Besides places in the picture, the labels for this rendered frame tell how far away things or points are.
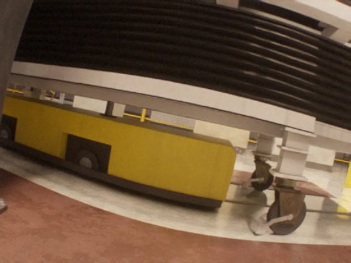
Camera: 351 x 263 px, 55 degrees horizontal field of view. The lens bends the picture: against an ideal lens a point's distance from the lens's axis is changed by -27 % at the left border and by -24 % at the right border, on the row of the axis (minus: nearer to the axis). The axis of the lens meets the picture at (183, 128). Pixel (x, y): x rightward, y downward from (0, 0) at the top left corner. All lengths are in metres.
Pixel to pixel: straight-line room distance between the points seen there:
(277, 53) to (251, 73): 0.14
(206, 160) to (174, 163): 0.11
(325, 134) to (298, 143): 0.18
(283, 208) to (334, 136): 0.34
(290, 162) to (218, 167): 0.37
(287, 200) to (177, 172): 0.48
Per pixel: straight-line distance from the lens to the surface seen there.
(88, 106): 6.21
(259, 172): 2.50
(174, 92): 1.28
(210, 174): 1.57
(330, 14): 1.23
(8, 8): 0.80
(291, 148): 1.31
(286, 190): 1.34
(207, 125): 6.11
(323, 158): 6.27
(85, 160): 1.72
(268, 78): 1.43
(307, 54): 1.48
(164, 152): 1.58
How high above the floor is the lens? 0.33
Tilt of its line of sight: 1 degrees down
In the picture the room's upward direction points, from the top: 12 degrees clockwise
